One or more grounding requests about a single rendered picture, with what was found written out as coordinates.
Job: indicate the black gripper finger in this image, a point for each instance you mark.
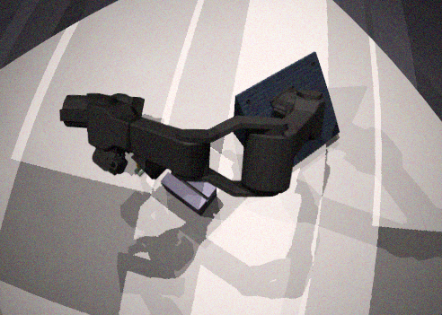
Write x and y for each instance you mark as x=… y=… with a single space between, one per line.
x=136 y=158

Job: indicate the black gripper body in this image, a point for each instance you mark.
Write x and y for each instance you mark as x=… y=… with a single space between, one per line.
x=153 y=170

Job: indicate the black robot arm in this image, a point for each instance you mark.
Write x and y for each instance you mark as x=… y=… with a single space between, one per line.
x=115 y=125

